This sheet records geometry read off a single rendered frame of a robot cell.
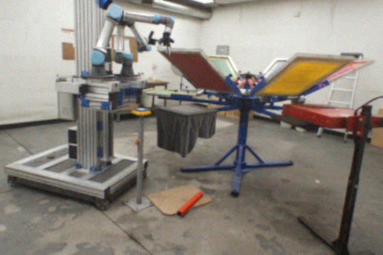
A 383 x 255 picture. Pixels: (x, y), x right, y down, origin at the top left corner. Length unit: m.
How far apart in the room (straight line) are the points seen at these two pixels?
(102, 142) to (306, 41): 5.24
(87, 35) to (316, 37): 5.16
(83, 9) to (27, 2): 3.11
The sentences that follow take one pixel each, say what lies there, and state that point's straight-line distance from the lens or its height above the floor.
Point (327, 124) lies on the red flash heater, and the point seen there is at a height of 1.04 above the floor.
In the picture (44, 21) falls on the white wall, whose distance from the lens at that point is 6.06.
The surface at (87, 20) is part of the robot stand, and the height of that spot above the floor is 1.77.
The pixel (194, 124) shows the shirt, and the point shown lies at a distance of 2.62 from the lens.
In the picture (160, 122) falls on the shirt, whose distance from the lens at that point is 2.81.
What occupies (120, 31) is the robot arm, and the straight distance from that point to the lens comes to 3.17.
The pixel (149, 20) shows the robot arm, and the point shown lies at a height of 1.79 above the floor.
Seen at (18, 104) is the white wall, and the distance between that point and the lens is 5.98.
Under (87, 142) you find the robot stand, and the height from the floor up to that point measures 0.53.
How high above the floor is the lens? 1.45
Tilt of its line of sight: 11 degrees down
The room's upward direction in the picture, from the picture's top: 3 degrees clockwise
